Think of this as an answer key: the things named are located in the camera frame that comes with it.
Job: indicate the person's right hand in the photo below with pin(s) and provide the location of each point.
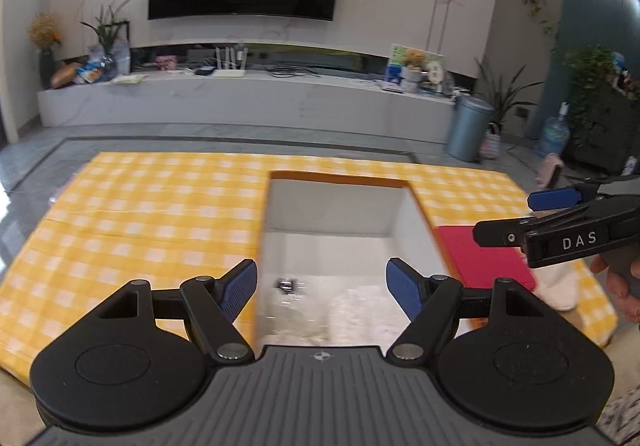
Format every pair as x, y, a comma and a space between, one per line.
631, 308

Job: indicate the white round fan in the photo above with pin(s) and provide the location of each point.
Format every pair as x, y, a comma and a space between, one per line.
436, 75

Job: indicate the blue white snack bag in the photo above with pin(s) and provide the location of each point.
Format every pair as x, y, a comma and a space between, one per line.
92, 70

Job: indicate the dark cabinet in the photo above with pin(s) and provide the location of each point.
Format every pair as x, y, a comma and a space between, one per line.
605, 135

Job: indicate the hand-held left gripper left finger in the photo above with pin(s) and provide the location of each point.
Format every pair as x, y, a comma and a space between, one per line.
240, 288

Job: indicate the teddy bear display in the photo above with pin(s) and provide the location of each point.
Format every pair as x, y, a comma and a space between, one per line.
397, 58

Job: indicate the pink tissue box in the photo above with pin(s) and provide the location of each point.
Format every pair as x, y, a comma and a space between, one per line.
166, 63

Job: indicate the orange snack bag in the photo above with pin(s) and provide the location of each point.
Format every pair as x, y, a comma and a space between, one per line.
64, 75

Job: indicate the pink book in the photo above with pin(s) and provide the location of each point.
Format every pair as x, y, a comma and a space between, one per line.
394, 86

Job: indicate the yellow dried flowers vase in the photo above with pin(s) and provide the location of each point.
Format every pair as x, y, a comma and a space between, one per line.
45, 30

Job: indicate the clear plastic bag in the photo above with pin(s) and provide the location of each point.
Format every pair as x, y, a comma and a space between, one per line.
295, 318

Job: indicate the white plush cloth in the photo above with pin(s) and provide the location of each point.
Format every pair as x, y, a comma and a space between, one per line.
557, 293

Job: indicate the bushy green plant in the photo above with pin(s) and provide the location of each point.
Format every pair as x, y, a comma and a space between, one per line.
590, 75

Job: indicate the orange cardboard box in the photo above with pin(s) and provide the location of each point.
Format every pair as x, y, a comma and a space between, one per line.
330, 211

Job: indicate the pink space heater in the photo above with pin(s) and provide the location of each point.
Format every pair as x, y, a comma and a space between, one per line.
550, 170

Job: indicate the fluffy patterned garment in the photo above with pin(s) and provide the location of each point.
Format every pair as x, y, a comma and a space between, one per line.
622, 418

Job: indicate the green plant in vase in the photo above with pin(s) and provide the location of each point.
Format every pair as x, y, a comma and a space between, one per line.
107, 33

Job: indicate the long-leaf potted plant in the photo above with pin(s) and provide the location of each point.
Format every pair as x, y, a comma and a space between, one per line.
505, 98

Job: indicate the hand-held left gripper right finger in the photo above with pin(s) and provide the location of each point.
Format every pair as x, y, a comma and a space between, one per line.
402, 288

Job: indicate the grey-blue trash can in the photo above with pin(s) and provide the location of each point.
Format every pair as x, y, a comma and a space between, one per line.
467, 130

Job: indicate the yellow checked tablecloth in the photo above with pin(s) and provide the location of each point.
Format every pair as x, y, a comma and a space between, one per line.
150, 226

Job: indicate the white marble tv cabinet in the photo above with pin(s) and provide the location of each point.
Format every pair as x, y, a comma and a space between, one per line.
250, 100

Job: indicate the blue water bottle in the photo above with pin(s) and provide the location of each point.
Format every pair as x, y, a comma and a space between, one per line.
552, 135

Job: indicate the teddy bear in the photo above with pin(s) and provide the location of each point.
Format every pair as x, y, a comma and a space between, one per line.
414, 60

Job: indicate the woven handbag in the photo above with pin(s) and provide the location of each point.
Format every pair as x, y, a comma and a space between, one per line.
491, 145

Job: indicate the white router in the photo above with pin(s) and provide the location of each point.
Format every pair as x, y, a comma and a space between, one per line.
230, 70

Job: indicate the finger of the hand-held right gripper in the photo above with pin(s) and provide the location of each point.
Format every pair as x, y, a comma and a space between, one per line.
555, 198
500, 232

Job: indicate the white fluffy cloth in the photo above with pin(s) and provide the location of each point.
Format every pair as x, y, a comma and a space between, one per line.
360, 311

